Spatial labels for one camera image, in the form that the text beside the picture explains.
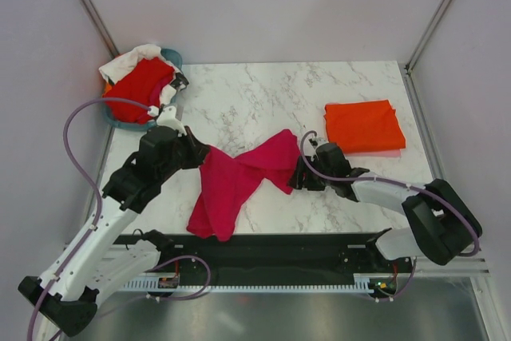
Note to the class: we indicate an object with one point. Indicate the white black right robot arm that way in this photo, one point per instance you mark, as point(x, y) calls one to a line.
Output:
point(440, 225)

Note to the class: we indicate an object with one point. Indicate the red t shirt in basket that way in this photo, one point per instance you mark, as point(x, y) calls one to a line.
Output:
point(136, 86)

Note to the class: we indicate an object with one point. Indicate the aluminium frame rail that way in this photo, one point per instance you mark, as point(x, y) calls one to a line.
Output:
point(459, 267)

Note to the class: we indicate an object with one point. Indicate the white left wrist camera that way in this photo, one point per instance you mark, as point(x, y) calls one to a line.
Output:
point(166, 117)

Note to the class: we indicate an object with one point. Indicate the magenta t shirt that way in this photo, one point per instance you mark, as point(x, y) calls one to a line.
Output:
point(226, 183)

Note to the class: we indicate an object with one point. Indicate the teal laundry basket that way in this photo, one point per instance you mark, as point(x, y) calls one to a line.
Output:
point(149, 75)

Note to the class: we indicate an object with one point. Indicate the white black t shirt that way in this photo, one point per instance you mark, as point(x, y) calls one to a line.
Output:
point(162, 93)

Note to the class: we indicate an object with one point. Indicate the white slotted cable duct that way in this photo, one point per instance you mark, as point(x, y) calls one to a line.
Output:
point(154, 285)

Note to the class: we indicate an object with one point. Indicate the right aluminium corner post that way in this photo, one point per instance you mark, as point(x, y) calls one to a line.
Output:
point(435, 21)

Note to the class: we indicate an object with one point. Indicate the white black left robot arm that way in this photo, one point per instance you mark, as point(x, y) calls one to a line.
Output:
point(70, 292)

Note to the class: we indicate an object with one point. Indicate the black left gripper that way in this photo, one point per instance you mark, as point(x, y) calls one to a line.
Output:
point(198, 150)

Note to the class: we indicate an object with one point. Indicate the folded orange t shirt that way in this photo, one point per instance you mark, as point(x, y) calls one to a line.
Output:
point(364, 127)

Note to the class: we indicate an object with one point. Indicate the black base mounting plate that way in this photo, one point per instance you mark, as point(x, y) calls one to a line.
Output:
point(296, 260)

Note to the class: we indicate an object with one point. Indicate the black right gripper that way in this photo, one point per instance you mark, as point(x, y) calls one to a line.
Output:
point(295, 180)

